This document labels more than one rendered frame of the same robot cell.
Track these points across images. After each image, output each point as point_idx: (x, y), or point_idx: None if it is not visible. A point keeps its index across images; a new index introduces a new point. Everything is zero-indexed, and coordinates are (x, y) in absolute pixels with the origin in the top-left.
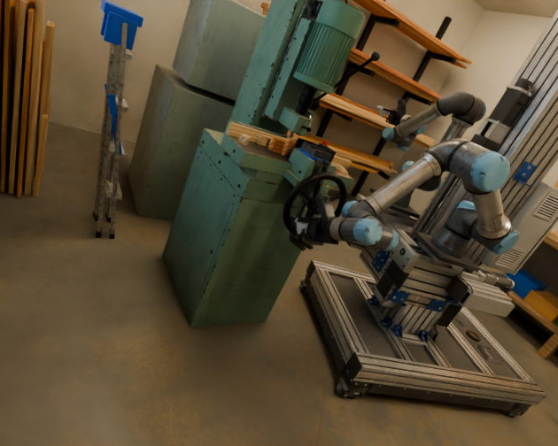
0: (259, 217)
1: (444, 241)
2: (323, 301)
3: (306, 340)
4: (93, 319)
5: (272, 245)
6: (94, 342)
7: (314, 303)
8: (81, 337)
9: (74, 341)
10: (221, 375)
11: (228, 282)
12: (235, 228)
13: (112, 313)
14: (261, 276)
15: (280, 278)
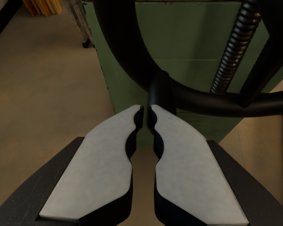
0: (151, 41)
1: None
2: None
3: (262, 184)
4: (49, 129)
5: (201, 86)
6: (40, 153)
7: None
8: (34, 146)
9: (28, 149)
10: (132, 212)
11: (145, 123)
12: (111, 66)
13: (65, 124)
14: (193, 119)
15: (227, 121)
